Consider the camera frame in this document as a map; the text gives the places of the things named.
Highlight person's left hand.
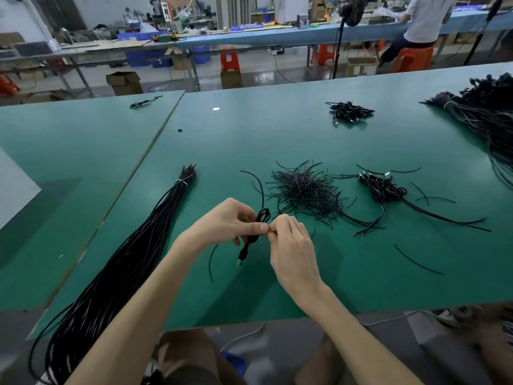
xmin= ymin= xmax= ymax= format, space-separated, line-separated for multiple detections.
xmin=178 ymin=197 xmax=270 ymax=253

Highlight person's right hand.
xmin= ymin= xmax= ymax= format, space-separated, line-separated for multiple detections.
xmin=268 ymin=214 xmax=328 ymax=311

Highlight pile of black wire ties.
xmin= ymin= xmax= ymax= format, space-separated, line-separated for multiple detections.
xmin=260 ymin=160 xmax=379 ymax=233

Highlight long black cable bundle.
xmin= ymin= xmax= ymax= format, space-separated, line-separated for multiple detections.
xmin=29 ymin=164 xmax=198 ymax=385

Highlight small cable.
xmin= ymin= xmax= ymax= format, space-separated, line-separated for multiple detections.
xmin=129 ymin=94 xmax=164 ymax=110

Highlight small pile of knotted cables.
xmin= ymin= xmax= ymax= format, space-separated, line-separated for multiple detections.
xmin=325 ymin=101 xmax=376 ymax=127

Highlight large heap of black cables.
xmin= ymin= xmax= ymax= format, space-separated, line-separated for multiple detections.
xmin=421 ymin=73 xmax=513 ymax=191

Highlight person's right forearm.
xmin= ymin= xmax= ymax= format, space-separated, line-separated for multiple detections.
xmin=300 ymin=286 xmax=424 ymax=385

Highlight person's left forearm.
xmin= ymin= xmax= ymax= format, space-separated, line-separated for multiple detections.
xmin=66 ymin=236 xmax=201 ymax=385

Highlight person's brown shorts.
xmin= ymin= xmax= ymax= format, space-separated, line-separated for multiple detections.
xmin=152 ymin=328 xmax=245 ymax=385

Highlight person's right leg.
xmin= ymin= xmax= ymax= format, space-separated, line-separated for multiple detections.
xmin=471 ymin=304 xmax=513 ymax=385

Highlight blue plastic item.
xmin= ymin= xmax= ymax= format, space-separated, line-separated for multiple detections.
xmin=223 ymin=351 xmax=248 ymax=377

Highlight small cardboard box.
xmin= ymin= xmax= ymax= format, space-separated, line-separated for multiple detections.
xmin=220 ymin=70 xmax=244 ymax=90

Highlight red plastic stool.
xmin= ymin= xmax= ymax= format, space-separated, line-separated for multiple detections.
xmin=220 ymin=48 xmax=242 ymax=74

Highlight open cardboard box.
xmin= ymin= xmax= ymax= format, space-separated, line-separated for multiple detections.
xmin=106 ymin=70 xmax=144 ymax=97

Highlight orange plastic stool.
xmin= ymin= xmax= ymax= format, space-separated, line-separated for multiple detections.
xmin=315 ymin=43 xmax=336 ymax=67
xmin=0 ymin=72 xmax=21 ymax=97
xmin=392 ymin=46 xmax=434 ymax=74

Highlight long blue workbench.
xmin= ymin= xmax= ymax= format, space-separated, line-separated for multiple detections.
xmin=148 ymin=10 xmax=513 ymax=51

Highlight large white box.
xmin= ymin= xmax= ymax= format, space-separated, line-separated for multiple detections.
xmin=0 ymin=148 xmax=42 ymax=231

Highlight black fan on stand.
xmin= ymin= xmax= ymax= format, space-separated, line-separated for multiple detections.
xmin=332 ymin=0 xmax=368 ymax=79

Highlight black tripod stand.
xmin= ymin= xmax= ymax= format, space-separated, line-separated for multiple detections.
xmin=463 ymin=0 xmax=510 ymax=67

